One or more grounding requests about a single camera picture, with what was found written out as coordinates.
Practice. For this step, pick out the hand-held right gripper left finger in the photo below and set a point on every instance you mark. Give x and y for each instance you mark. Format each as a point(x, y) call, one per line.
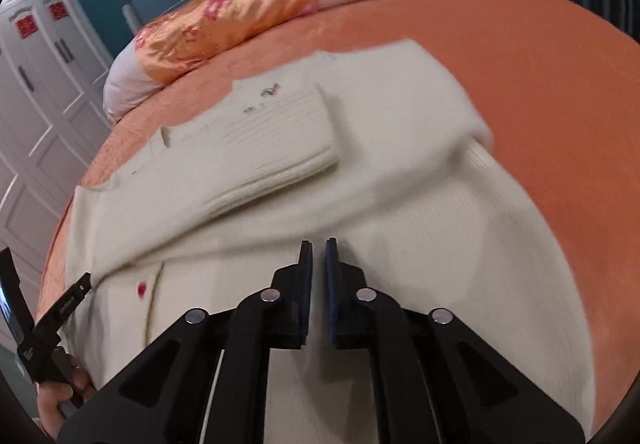
point(306, 274)

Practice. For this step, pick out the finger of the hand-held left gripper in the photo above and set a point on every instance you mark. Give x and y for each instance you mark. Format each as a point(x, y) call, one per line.
point(70, 300)
point(12, 289)

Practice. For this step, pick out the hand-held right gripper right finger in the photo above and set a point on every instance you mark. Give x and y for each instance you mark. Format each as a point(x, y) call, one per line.
point(330, 274)

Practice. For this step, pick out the cream knitted sweater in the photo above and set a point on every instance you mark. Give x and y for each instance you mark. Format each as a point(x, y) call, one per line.
point(400, 124)

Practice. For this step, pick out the person's left hand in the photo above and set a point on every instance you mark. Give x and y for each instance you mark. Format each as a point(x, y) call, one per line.
point(57, 399)

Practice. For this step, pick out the white panelled wardrobe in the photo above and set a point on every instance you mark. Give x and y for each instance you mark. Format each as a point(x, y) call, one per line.
point(40, 124)

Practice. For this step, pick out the red paper door decoration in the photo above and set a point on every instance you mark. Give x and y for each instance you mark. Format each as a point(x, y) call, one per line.
point(58, 11)
point(24, 25)

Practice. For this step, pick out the orange floral satin pillow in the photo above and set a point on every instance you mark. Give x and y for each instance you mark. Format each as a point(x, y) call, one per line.
point(235, 9)

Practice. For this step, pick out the orange fleece blanket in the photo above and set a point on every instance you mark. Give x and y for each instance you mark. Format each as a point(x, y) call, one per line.
point(550, 99)

